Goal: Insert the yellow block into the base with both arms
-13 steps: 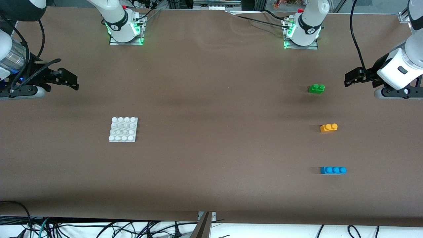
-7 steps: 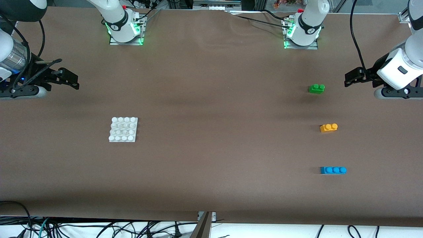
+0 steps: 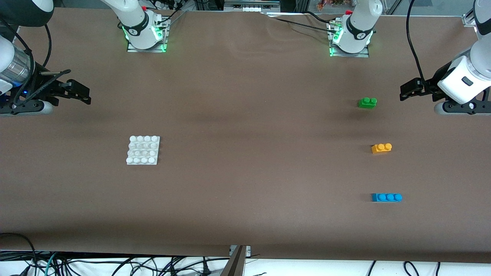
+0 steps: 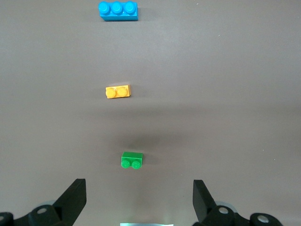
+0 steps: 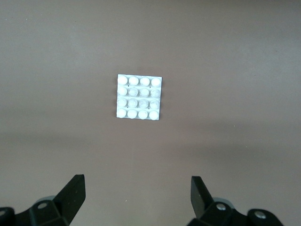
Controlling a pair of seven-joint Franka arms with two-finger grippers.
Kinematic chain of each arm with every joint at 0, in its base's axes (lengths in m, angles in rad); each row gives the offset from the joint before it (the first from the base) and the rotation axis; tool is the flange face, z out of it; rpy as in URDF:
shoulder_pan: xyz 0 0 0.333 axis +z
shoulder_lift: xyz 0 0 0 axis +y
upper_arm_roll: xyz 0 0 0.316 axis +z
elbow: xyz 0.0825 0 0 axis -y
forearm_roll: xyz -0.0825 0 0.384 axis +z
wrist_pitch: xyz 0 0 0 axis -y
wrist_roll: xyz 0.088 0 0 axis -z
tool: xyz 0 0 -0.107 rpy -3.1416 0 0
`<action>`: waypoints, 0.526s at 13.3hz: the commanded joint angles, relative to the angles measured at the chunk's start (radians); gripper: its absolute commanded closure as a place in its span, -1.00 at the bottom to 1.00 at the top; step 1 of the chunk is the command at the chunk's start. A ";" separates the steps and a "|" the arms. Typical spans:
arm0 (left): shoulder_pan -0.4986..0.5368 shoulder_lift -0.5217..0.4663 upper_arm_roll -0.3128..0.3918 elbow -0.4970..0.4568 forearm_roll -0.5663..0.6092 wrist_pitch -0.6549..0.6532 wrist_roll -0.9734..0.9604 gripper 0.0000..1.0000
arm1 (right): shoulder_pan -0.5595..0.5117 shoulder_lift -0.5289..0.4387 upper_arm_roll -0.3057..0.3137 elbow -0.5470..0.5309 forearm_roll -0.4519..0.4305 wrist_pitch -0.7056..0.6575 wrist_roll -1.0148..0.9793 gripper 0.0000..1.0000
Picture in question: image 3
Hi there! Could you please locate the white studded base plate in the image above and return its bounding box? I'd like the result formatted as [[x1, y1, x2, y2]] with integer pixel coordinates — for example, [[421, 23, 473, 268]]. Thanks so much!
[[126, 135, 161, 166]]

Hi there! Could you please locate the blue three-stud block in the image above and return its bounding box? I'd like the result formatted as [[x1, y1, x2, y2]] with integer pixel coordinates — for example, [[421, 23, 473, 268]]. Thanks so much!
[[371, 193, 403, 202]]

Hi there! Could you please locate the orange patterned object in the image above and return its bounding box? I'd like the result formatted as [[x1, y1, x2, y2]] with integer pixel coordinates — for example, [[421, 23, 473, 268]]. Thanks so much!
[[317, 0, 346, 11]]

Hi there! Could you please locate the brown paper table cover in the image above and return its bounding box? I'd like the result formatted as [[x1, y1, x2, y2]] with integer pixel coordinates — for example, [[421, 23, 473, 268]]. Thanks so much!
[[0, 8, 491, 264]]

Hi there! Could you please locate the dark wooden beam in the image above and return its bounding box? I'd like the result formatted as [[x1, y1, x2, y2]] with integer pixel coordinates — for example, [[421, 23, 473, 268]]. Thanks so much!
[[221, 245, 247, 276]]

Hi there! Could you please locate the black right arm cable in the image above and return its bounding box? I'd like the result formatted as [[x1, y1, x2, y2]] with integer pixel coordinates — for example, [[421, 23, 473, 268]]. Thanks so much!
[[42, 23, 53, 69]]

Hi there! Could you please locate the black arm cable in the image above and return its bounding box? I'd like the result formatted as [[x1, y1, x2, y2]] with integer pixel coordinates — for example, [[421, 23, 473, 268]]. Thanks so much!
[[405, 0, 427, 83], [42, 23, 53, 69]]

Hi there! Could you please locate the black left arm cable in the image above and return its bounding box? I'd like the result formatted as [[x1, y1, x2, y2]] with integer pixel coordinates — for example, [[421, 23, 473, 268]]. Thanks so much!
[[405, 0, 427, 83]]

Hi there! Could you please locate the short black table cable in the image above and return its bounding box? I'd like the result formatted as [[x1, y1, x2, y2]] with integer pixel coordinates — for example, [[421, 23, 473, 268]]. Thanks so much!
[[304, 11, 335, 25]]

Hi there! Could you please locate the long black table cable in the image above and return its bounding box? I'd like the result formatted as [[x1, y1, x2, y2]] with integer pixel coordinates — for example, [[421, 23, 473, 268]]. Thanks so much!
[[264, 13, 335, 31]]

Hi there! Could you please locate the black looped floor cable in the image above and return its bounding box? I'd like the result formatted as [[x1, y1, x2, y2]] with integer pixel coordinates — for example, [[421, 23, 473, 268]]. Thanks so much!
[[0, 232, 38, 269]]

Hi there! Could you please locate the teal floor cable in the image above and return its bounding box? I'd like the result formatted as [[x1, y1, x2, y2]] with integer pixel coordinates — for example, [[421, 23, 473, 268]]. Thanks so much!
[[40, 251, 60, 276]]

